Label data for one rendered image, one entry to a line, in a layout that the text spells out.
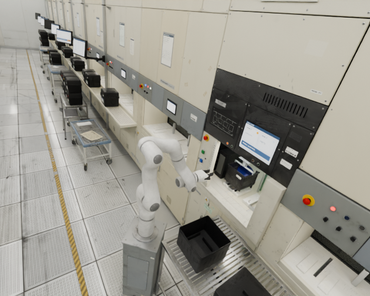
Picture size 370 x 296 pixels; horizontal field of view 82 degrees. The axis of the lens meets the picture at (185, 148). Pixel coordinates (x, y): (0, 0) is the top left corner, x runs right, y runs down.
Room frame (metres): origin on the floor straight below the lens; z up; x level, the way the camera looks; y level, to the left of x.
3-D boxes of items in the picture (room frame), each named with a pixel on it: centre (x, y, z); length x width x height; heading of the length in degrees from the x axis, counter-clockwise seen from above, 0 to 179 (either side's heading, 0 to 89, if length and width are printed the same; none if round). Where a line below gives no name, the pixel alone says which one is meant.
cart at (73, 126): (3.13, 1.62, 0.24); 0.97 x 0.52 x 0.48; 41
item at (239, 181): (1.72, -0.59, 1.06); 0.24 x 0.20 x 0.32; 39
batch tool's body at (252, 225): (1.72, -0.75, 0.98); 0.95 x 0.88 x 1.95; 129
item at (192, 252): (1.04, -0.25, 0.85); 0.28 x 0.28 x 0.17; 38
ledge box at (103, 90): (3.61, 1.47, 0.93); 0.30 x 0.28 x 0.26; 36
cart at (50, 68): (5.54, 3.60, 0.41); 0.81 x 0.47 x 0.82; 39
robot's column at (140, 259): (1.11, 0.19, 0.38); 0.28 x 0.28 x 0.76; 84
